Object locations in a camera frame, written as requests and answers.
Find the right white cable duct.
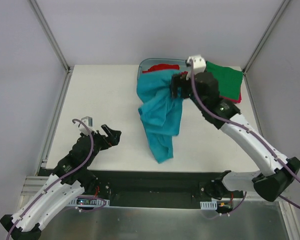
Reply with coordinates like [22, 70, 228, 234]
[200, 200, 218, 211]

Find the aluminium frame post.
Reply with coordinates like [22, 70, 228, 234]
[242, 0, 293, 75]
[27, 0, 71, 73]

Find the clear blue plastic bin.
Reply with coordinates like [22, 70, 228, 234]
[136, 58, 190, 82]

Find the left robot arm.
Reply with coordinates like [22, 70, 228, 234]
[0, 119, 122, 240]

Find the folded green t shirt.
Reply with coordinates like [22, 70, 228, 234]
[206, 61, 243, 100]

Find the left aluminium table rail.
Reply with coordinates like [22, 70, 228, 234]
[34, 68, 73, 176]

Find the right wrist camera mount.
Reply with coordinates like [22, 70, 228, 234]
[185, 54, 207, 78]

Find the left aluminium frame post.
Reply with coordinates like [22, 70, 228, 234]
[27, 0, 71, 73]

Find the right aluminium frame post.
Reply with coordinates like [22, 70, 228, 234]
[242, 0, 293, 75]

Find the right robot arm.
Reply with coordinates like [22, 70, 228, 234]
[170, 72, 300, 202]

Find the left white cable duct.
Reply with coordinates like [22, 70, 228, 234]
[67, 197, 110, 208]

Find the red t shirt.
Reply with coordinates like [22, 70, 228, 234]
[142, 63, 180, 74]

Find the folded pink t shirt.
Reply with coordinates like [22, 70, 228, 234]
[221, 93, 242, 104]

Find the right aluminium table rail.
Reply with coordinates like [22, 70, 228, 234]
[244, 73, 264, 137]

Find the teal t shirt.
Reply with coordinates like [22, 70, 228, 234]
[136, 69, 183, 163]

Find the aluminium table rail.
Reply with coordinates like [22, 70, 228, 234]
[244, 73, 264, 137]
[34, 68, 73, 176]

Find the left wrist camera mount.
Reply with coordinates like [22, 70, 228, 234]
[78, 116, 96, 136]

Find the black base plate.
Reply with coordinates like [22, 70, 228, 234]
[37, 168, 265, 210]

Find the white cable duct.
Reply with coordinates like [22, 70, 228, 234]
[200, 200, 218, 211]
[67, 197, 110, 208]

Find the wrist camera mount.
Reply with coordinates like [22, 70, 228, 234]
[78, 116, 96, 136]
[185, 54, 207, 78]

